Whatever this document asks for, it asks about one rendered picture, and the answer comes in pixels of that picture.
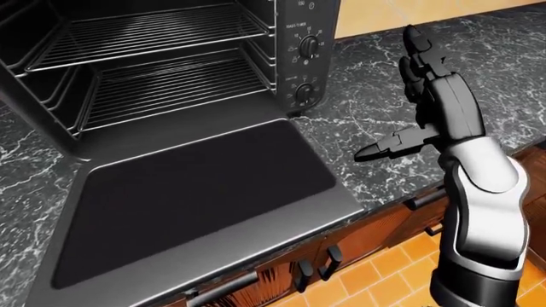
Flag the black function knob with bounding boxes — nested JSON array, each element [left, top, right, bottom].
[[294, 83, 317, 102]]

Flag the large wire oven rack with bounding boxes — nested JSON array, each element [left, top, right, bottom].
[[24, 2, 278, 73]]

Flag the toaster oven glass door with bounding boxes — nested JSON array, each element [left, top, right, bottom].
[[24, 105, 366, 307]]

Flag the black toaster oven body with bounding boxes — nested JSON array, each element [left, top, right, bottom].
[[0, 0, 341, 141]]

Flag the small wire oven rack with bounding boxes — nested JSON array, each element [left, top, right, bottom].
[[78, 46, 279, 133]]

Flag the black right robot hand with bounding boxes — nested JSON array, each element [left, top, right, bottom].
[[353, 24, 487, 162]]

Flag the wooden base cabinet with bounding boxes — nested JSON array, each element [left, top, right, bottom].
[[182, 146, 546, 307]]

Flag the black timer knob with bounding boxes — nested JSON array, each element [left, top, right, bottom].
[[297, 34, 321, 58]]

